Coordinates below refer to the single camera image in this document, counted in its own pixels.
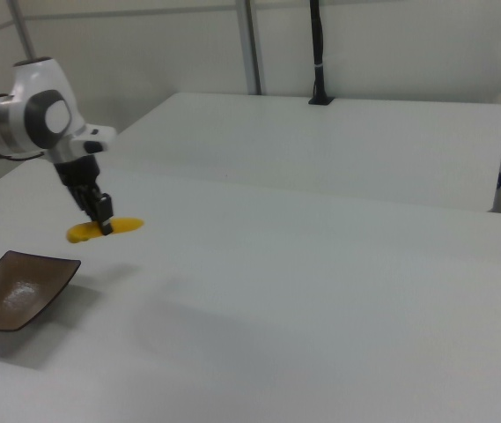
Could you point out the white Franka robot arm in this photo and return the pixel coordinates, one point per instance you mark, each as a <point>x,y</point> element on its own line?
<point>16,119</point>

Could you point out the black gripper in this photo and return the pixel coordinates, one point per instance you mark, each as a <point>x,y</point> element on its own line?
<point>78,174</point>

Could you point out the yellow banana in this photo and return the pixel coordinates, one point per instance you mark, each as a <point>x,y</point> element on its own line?
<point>124,224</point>

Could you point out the brown square ceramic plate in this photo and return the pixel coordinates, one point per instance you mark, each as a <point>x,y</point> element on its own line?
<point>16,288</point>

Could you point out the black camera stand pole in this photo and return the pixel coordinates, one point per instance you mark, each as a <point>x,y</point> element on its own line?
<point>319,57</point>

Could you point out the grey metal partition post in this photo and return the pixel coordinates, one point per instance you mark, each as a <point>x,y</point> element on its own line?
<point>250,44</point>
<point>22,31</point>

